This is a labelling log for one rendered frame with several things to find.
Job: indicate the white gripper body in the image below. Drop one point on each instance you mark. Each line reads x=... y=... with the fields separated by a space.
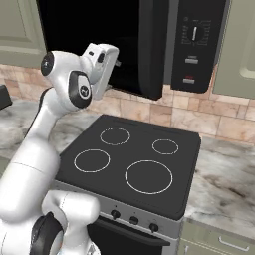
x=108 y=68

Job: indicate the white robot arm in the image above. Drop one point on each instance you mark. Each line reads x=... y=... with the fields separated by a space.
x=36 y=159

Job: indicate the black microwave oven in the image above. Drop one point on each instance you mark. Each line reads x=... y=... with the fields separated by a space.
x=99 y=36

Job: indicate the black microwave door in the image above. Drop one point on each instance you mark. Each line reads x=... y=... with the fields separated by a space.
x=152 y=50

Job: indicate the red microwave stop button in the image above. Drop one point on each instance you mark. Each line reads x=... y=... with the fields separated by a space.
x=188 y=80

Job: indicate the grey microwave start button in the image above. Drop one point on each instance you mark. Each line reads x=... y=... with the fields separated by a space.
x=191 y=60

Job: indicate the black microwave dial knob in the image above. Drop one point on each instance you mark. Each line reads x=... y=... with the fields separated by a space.
x=195 y=33

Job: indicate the sage green cupboard door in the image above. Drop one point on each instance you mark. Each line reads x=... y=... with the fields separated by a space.
x=237 y=50
x=18 y=30

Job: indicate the black oven door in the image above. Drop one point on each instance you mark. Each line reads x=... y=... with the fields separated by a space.
x=126 y=244

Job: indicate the black hob with oven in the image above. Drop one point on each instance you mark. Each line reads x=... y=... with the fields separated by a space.
x=132 y=159

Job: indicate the black box-shaped appliance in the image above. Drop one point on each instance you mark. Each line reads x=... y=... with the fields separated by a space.
x=4 y=97

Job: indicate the black round oven knob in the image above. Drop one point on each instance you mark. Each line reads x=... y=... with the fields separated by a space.
x=153 y=227
x=115 y=214

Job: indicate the sage green drawer front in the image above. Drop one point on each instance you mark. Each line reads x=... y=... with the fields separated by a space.
x=212 y=237

